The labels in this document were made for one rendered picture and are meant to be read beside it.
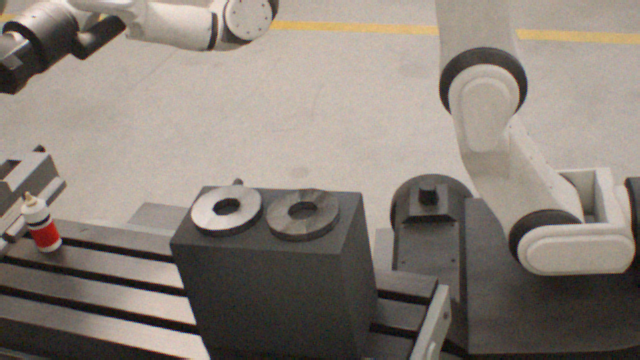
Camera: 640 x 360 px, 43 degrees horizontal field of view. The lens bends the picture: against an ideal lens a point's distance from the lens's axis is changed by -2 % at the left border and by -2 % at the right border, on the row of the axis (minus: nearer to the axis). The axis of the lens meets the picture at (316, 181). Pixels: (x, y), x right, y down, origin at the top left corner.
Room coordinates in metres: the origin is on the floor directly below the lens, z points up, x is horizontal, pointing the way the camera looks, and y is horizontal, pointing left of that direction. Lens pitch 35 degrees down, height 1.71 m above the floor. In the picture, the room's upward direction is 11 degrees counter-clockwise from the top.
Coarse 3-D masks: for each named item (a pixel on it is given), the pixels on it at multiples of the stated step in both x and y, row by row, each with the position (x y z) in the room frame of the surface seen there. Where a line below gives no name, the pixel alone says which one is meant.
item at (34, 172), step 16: (0, 160) 1.29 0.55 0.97; (16, 160) 1.28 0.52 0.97; (32, 160) 1.26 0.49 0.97; (48, 160) 1.27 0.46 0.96; (0, 176) 1.26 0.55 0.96; (16, 176) 1.22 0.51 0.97; (32, 176) 1.23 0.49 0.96; (48, 176) 1.26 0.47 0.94; (16, 192) 1.18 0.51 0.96; (32, 192) 1.21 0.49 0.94; (48, 192) 1.23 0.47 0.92; (0, 208) 1.14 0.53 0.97; (16, 208) 1.17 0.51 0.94; (0, 224) 1.13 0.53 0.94; (16, 224) 1.15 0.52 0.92; (0, 240) 1.11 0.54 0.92; (16, 240) 1.13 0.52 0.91; (0, 256) 1.09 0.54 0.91
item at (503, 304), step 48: (432, 192) 1.38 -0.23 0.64; (432, 240) 1.29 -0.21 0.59; (480, 240) 1.29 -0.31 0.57; (480, 288) 1.15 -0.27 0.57; (528, 288) 1.13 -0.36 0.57; (576, 288) 1.10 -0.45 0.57; (624, 288) 1.08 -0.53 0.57; (480, 336) 1.03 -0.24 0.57; (528, 336) 1.01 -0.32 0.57; (576, 336) 0.98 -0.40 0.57; (624, 336) 0.96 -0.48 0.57
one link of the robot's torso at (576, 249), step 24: (600, 168) 1.24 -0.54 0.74; (600, 192) 1.17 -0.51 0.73; (624, 192) 1.15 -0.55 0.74; (600, 216) 1.16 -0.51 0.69; (624, 216) 1.09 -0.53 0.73; (528, 240) 1.10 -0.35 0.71; (552, 240) 1.08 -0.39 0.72; (576, 240) 1.07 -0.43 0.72; (600, 240) 1.06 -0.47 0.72; (624, 240) 1.05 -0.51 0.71; (528, 264) 1.10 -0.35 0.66; (552, 264) 1.08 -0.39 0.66; (576, 264) 1.07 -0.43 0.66; (600, 264) 1.06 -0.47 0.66; (624, 264) 1.05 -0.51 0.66
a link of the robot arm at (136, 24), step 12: (72, 0) 1.18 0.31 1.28; (84, 0) 1.18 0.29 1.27; (96, 0) 1.19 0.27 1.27; (108, 0) 1.19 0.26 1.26; (120, 0) 1.20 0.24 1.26; (132, 0) 1.21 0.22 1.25; (144, 0) 1.24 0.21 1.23; (96, 12) 1.19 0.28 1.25; (108, 12) 1.19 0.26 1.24; (120, 12) 1.19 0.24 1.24; (132, 12) 1.20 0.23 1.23; (144, 12) 1.22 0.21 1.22; (132, 24) 1.21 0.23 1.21; (144, 24) 1.22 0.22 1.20; (132, 36) 1.22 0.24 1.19
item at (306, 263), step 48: (240, 192) 0.86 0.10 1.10; (288, 192) 0.84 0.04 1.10; (336, 192) 0.84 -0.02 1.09; (192, 240) 0.80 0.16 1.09; (240, 240) 0.78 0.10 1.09; (288, 240) 0.76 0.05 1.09; (336, 240) 0.75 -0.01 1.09; (192, 288) 0.80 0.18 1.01; (240, 288) 0.77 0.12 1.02; (288, 288) 0.75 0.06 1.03; (336, 288) 0.73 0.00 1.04; (240, 336) 0.78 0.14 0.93; (288, 336) 0.76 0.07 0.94; (336, 336) 0.73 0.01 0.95
